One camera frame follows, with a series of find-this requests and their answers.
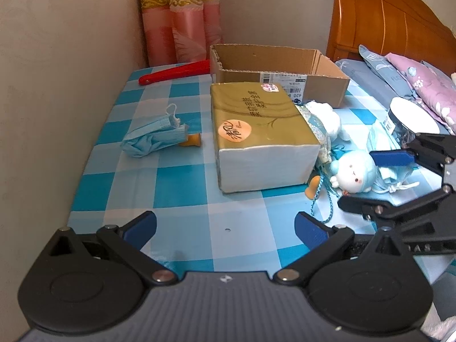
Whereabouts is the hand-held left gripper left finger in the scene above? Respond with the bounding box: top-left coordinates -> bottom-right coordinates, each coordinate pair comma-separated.
48,210 -> 178,286

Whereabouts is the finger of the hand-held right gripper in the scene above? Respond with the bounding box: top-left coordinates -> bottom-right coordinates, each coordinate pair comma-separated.
337,184 -> 456,236
369,133 -> 456,186

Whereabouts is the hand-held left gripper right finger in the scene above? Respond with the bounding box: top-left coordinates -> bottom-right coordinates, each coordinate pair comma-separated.
272,211 -> 416,286

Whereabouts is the brown cardboard box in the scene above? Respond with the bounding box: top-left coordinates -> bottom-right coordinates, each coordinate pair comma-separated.
209,44 -> 351,108

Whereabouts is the round-faced blue plush doll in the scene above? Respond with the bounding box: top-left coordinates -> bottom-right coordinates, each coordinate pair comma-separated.
329,150 -> 378,190

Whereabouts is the pink floral pillow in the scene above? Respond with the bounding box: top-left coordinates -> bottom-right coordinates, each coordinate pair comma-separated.
386,52 -> 456,135

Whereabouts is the blue patterned quilt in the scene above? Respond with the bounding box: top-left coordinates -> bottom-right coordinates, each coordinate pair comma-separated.
334,58 -> 400,109

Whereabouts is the blue patterned pillow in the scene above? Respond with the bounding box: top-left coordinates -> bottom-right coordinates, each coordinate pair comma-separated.
358,44 -> 418,101

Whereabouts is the gold tissue pack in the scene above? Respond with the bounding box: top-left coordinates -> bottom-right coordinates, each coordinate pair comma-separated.
209,82 -> 320,194

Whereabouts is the wooden bed headboard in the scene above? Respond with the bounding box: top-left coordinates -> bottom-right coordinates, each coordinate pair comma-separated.
326,0 -> 456,78

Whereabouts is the red folding fan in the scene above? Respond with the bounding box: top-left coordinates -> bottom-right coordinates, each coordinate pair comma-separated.
139,60 -> 211,86

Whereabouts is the pink curtain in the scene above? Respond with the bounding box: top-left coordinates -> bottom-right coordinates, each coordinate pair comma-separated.
137,0 -> 224,68

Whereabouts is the blue braided cord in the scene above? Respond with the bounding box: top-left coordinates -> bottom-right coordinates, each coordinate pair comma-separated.
309,166 -> 337,226

